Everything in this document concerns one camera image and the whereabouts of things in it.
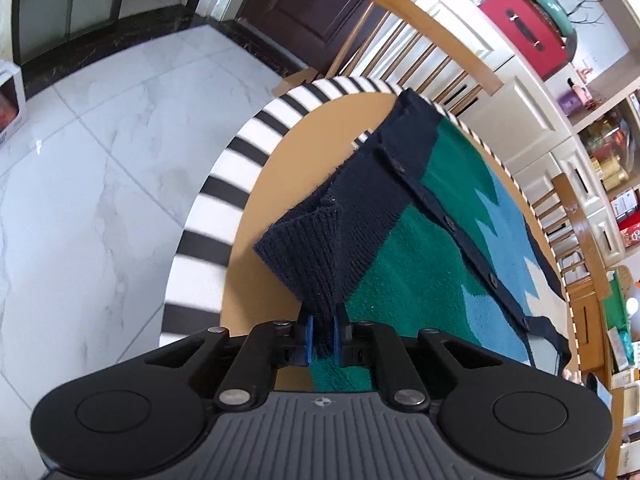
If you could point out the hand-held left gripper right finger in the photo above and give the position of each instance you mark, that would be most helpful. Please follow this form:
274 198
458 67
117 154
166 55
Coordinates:
338 342

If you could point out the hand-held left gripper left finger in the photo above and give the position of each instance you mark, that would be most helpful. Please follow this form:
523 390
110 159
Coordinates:
307 342

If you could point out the navy green blue knit cardigan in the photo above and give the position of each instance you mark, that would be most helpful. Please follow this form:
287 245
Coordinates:
400 240

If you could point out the brown striped-edge round tablecloth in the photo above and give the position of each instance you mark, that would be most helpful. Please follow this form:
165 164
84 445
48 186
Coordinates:
280 170

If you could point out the wooden slatted chair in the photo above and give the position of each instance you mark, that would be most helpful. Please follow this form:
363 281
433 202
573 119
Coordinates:
400 45
582 240

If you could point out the green board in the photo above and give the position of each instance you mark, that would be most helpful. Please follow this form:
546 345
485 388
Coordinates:
615 305

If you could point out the white sideboard cabinet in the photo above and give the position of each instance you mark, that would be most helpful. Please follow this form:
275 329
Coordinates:
525 110

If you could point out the white shelf with jars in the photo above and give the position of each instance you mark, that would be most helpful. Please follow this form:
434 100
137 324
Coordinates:
612 160

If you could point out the small purple box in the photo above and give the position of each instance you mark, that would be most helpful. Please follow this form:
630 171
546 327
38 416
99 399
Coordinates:
570 100

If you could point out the dark wooden door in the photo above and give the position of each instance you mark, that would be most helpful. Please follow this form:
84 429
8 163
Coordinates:
310 5

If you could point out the white cardboard box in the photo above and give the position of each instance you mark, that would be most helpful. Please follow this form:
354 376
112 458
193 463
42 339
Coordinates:
11 105

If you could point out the teal ceramic bowl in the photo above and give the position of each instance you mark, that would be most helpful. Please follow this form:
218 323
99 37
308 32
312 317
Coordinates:
550 7

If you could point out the black-framed glass sliding door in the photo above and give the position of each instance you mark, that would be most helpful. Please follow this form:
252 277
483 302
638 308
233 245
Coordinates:
75 0

